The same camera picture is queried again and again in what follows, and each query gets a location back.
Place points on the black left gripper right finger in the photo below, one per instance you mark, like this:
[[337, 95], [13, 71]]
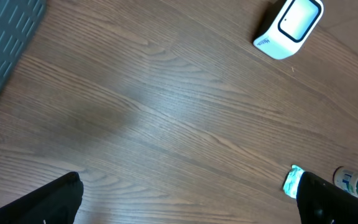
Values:
[[319, 201]]

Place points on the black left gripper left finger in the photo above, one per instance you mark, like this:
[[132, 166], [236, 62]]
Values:
[[55, 202]]

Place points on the teal snack wrapper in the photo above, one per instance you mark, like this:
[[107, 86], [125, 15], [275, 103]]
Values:
[[291, 183]]

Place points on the white barcode scanner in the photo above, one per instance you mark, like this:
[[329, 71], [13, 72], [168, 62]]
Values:
[[286, 25]]

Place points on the grey plastic mesh basket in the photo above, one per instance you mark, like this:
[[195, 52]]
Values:
[[19, 20]]

